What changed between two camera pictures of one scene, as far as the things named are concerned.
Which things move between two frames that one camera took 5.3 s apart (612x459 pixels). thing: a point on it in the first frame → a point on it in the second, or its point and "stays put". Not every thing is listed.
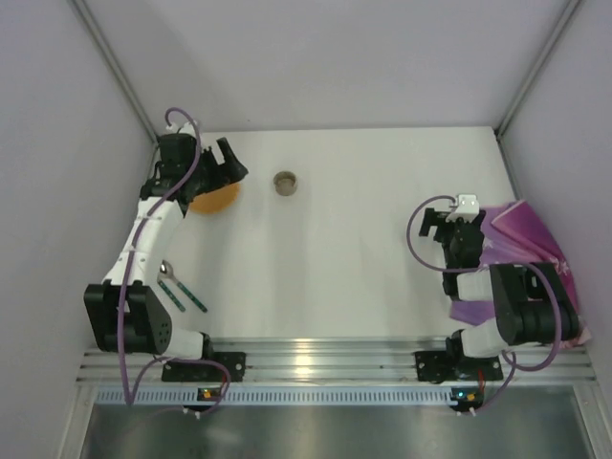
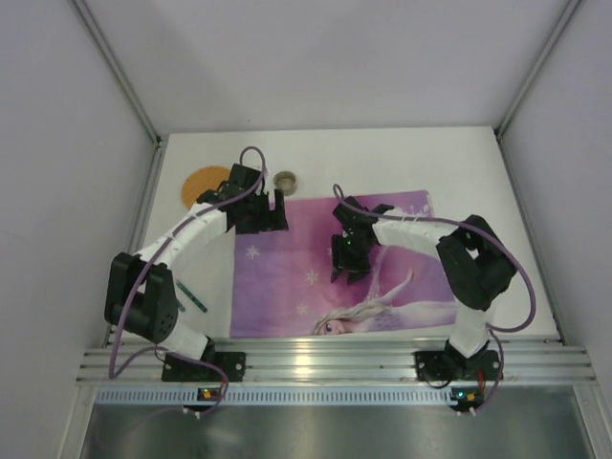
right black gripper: [443, 225] → [348, 261]
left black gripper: [216, 165] → [267, 216]
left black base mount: [179, 371] stays put
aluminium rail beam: [344, 360] stays put
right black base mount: [452, 365] stays put
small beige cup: [285, 184] stays put
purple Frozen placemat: [512, 236] → [281, 281]
